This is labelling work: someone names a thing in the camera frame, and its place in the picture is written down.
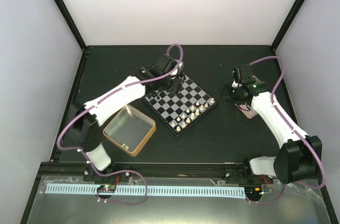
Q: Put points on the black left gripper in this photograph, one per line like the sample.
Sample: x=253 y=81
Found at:
x=175 y=88

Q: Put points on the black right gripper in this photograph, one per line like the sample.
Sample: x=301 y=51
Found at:
x=226 y=95

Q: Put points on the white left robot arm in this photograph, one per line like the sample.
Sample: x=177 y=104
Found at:
x=163 y=74

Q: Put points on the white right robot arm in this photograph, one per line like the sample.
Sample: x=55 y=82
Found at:
x=299 y=155

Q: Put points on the black and white chessboard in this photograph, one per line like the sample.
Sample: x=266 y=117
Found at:
x=168 y=107

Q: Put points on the tan sweet bear tin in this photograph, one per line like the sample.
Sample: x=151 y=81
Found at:
x=130 y=130

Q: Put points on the black aluminium rail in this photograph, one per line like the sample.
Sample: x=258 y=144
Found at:
x=235 y=173

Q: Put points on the black corner frame post right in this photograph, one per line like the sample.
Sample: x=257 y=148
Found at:
x=287 y=23

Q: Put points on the black corner frame post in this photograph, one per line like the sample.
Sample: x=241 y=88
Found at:
x=287 y=23
x=70 y=23

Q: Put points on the white slotted cable duct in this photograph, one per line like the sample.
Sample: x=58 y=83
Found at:
x=151 y=190

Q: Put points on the black corner frame post left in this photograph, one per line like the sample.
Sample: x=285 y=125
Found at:
x=70 y=23

